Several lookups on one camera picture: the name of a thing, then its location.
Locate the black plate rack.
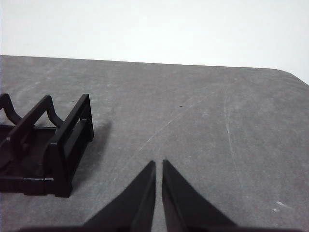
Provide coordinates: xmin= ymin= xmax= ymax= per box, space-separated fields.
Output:
xmin=0 ymin=93 xmax=95 ymax=198

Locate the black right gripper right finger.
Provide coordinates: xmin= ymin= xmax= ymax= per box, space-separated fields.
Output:
xmin=162 ymin=159 xmax=242 ymax=232

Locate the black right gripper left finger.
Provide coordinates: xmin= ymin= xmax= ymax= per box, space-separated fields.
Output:
xmin=82 ymin=160 xmax=156 ymax=232

